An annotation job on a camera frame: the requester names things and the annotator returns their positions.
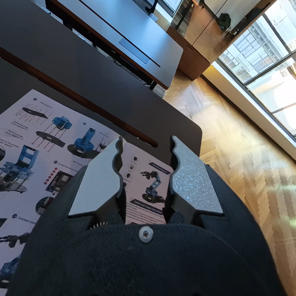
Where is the robot arm instruction booklet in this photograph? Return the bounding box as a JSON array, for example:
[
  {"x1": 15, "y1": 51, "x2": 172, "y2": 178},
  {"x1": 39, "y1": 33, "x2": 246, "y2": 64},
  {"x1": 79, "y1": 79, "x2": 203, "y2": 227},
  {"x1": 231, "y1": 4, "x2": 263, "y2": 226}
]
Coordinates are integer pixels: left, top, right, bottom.
[{"x1": 0, "y1": 89, "x2": 174, "y2": 288}]

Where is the large glass window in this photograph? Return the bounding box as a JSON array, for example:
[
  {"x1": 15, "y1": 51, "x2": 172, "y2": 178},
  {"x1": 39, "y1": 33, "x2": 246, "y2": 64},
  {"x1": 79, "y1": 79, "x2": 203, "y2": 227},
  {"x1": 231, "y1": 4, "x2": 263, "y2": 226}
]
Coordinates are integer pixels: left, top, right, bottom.
[{"x1": 217, "y1": 0, "x2": 296, "y2": 139}]

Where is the black mesh office chair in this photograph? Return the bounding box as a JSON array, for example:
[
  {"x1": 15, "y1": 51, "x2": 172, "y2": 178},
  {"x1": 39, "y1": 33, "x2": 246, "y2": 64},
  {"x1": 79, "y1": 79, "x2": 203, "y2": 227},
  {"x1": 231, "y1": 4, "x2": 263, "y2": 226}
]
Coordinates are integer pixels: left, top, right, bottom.
[{"x1": 144, "y1": 0, "x2": 160, "y2": 22}]

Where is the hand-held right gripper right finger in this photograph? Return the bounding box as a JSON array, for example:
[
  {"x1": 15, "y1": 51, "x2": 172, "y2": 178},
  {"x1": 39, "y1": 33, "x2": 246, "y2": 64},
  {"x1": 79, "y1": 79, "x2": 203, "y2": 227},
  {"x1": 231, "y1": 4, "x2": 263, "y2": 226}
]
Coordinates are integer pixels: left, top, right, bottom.
[{"x1": 164, "y1": 136, "x2": 224, "y2": 225}]

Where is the mirrored wooden cabinet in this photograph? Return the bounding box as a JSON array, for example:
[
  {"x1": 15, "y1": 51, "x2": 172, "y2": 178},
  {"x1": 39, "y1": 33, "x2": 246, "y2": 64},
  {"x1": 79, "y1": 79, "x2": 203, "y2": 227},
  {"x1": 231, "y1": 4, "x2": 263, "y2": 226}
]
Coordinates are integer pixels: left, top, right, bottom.
[{"x1": 166, "y1": 0, "x2": 278, "y2": 81}]

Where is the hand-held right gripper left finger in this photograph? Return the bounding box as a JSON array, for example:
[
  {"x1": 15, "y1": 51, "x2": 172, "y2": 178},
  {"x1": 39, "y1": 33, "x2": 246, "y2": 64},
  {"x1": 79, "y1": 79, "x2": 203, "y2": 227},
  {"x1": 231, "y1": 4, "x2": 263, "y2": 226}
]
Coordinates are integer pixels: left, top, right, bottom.
[{"x1": 68, "y1": 136, "x2": 127, "y2": 226}]

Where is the empty black desk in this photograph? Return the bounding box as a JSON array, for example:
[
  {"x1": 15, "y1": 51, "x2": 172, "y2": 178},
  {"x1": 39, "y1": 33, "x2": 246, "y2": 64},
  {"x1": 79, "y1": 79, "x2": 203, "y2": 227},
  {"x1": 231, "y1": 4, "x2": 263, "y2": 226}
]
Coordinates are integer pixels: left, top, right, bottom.
[{"x1": 45, "y1": 0, "x2": 184, "y2": 90}]

